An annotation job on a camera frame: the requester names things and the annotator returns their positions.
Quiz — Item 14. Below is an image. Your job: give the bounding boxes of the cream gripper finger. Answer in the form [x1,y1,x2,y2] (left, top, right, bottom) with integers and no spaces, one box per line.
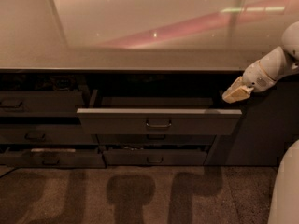
[222,77,253,104]

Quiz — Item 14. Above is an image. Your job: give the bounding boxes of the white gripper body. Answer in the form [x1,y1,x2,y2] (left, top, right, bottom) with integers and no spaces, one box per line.
[242,61,276,92]

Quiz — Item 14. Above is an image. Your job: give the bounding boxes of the dark drawer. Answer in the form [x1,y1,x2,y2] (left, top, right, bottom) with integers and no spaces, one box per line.
[0,148,106,168]
[0,124,97,145]
[77,91,242,135]
[97,134,216,146]
[0,91,84,118]
[103,149,207,166]

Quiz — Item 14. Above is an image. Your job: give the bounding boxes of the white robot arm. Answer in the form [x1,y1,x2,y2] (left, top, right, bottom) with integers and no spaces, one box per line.
[222,22,299,224]

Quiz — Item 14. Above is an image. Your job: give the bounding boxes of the glossy counter top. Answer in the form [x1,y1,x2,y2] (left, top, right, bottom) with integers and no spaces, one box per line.
[0,0,299,71]

